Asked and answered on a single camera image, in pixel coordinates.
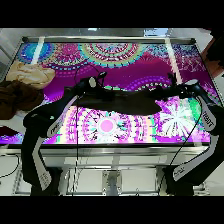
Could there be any beige garment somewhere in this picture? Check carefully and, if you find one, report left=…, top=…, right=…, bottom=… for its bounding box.
left=5, top=60, right=56, bottom=90

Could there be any brown garment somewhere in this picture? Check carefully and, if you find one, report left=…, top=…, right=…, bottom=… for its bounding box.
left=0, top=80, right=45, bottom=120

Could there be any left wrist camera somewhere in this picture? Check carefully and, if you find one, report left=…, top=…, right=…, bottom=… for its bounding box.
left=88, top=70, right=109, bottom=89

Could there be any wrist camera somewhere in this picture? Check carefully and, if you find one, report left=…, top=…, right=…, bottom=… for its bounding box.
left=167, top=72, right=179, bottom=89
left=88, top=70, right=109, bottom=89

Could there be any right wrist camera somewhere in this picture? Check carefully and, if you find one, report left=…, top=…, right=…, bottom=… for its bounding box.
left=167, top=72, right=179, bottom=89

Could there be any black cable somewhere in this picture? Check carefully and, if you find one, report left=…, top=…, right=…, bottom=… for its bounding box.
left=0, top=154, right=22, bottom=180
left=159, top=98, right=205, bottom=189

